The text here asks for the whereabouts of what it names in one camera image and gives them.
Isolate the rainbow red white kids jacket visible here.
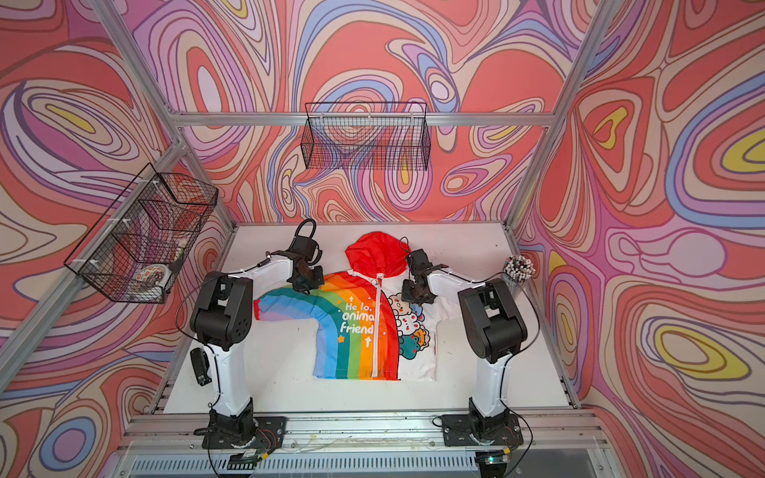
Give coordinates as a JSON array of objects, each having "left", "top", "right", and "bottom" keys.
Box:
[{"left": 253, "top": 231, "right": 459, "bottom": 382}]

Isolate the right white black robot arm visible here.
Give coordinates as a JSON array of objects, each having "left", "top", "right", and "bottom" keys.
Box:
[{"left": 402, "top": 249, "right": 528, "bottom": 448}]

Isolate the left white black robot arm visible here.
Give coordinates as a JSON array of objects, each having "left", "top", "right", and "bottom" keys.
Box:
[{"left": 190, "top": 229, "right": 324, "bottom": 450}]

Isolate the clear cup of pencils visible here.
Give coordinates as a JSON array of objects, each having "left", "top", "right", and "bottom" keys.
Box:
[{"left": 502, "top": 255, "right": 536, "bottom": 285}]

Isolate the black stapler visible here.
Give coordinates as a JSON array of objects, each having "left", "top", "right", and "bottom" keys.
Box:
[{"left": 189, "top": 347, "right": 212, "bottom": 386}]

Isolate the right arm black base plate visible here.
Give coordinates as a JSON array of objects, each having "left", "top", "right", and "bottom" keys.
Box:
[{"left": 436, "top": 412, "right": 525, "bottom": 449}]

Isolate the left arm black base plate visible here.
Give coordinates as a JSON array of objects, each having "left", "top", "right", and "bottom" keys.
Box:
[{"left": 194, "top": 415, "right": 287, "bottom": 451}]

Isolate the black wire basket back wall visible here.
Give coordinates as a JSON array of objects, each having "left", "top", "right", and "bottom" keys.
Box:
[{"left": 300, "top": 101, "right": 432, "bottom": 171}]

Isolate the black wire basket wall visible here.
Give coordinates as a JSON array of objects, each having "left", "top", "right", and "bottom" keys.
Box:
[
  {"left": 300, "top": 101, "right": 432, "bottom": 171},
  {"left": 64, "top": 165, "right": 218, "bottom": 304}
]

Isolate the black wire basket left wall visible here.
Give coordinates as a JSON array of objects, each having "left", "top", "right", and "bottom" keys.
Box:
[{"left": 64, "top": 165, "right": 218, "bottom": 304}]

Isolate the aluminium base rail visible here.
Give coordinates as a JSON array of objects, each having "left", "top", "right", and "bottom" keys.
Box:
[{"left": 105, "top": 409, "right": 625, "bottom": 477}]

